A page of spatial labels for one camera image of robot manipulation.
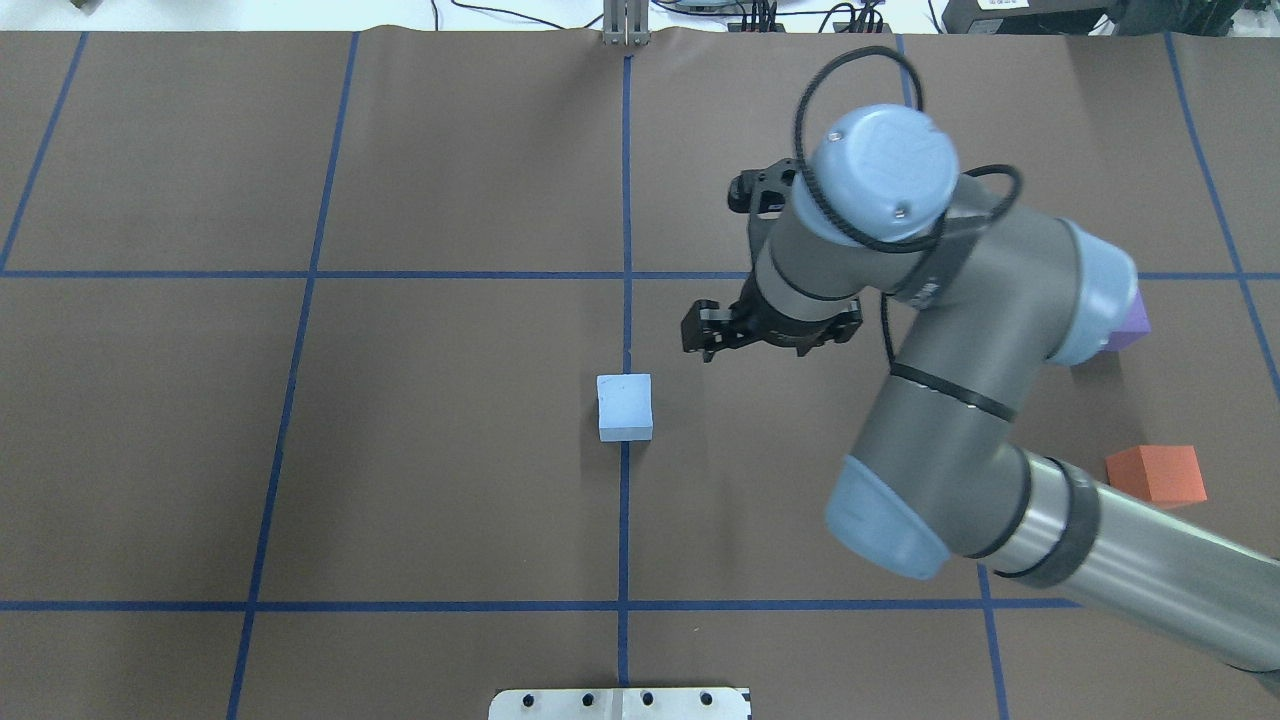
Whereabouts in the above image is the purple foam block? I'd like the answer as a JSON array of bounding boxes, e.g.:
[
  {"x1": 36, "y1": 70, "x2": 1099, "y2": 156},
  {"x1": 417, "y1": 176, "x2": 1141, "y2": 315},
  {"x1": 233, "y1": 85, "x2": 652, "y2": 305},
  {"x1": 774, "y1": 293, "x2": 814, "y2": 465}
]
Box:
[{"x1": 1101, "y1": 290, "x2": 1151, "y2": 352}]

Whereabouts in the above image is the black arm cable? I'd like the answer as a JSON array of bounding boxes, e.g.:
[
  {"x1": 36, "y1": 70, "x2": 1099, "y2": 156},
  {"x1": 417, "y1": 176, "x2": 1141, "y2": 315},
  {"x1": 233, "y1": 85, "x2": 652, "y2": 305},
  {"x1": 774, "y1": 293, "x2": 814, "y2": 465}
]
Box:
[{"x1": 792, "y1": 45, "x2": 1025, "y2": 373}]

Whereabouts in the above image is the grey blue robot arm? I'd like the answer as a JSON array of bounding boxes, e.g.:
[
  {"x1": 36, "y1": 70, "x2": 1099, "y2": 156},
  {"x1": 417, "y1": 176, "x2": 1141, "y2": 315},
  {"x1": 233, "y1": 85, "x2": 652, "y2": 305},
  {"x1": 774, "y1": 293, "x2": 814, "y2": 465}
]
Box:
[{"x1": 681, "y1": 104, "x2": 1277, "y2": 682}]

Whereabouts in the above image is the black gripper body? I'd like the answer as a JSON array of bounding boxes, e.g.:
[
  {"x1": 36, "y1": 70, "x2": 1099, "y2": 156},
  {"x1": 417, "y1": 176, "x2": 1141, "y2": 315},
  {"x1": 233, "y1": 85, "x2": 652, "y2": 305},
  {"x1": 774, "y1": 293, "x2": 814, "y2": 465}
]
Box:
[{"x1": 681, "y1": 299, "x2": 863, "y2": 363}]

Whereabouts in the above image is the light blue foam block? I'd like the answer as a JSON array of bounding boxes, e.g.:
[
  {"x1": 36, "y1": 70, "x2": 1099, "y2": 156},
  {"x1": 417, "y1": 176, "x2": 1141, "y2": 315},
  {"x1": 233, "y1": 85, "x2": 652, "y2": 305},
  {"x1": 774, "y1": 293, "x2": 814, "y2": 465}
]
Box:
[{"x1": 596, "y1": 373, "x2": 654, "y2": 443}]

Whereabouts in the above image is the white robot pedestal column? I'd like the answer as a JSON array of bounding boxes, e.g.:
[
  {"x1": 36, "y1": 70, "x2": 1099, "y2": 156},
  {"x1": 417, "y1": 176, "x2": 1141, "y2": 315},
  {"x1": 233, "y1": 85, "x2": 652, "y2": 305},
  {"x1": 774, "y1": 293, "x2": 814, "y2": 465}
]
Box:
[{"x1": 488, "y1": 685, "x2": 753, "y2": 719}]

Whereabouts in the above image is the orange foam block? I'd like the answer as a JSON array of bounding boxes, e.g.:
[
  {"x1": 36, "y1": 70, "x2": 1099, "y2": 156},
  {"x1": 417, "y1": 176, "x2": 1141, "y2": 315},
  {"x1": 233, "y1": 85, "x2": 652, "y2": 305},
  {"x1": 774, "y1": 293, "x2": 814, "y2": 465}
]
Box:
[{"x1": 1103, "y1": 445, "x2": 1208, "y2": 509}]

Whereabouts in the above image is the aluminium frame post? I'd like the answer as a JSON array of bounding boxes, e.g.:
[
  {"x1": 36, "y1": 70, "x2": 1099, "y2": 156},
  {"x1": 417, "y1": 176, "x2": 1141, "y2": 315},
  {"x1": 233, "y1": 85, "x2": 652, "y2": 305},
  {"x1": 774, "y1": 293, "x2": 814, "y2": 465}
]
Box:
[{"x1": 602, "y1": 0, "x2": 652, "y2": 47}]

